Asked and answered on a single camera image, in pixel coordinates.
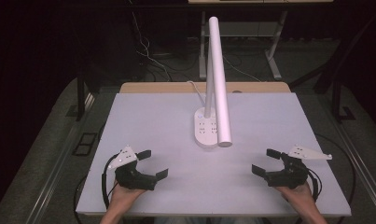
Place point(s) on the person's left hand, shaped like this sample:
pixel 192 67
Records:
pixel 122 199

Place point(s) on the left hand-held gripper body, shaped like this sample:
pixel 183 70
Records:
pixel 131 179

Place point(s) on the black floor frame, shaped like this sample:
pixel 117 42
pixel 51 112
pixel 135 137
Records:
pixel 76 152

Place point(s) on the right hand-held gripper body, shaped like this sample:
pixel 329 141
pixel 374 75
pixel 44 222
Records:
pixel 289 175

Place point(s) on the wooden table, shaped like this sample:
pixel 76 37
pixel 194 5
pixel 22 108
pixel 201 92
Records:
pixel 164 87

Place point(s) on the white desk lamp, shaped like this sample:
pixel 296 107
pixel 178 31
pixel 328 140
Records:
pixel 220 77

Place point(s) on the black metal stand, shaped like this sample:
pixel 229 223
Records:
pixel 336 102
pixel 80 99

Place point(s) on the metal floor rail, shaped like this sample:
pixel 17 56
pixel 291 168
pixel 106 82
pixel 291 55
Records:
pixel 55 161
pixel 359 161

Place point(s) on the person's right hand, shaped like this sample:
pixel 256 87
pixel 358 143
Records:
pixel 300 199

